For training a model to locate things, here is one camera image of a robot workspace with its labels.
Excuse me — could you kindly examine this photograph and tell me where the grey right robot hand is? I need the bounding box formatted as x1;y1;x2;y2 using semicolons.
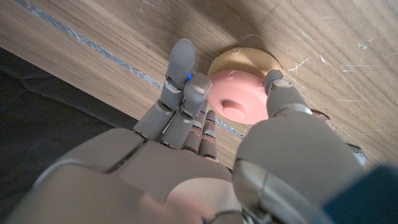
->
4;38;364;224

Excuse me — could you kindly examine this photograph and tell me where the coral red toy ring disc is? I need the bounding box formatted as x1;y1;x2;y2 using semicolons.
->
206;69;270;125

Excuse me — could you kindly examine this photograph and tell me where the silver tape outline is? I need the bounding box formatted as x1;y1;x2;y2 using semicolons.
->
14;0;245;139

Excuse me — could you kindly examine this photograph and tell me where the black fabric backdrop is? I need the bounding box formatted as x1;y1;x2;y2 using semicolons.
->
0;46;139;215

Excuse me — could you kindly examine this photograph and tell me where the orange toy ring disc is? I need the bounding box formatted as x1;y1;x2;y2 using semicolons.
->
207;47;284;82

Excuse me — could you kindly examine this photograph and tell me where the grey toy ring disc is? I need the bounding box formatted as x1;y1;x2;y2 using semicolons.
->
347;143;367;166

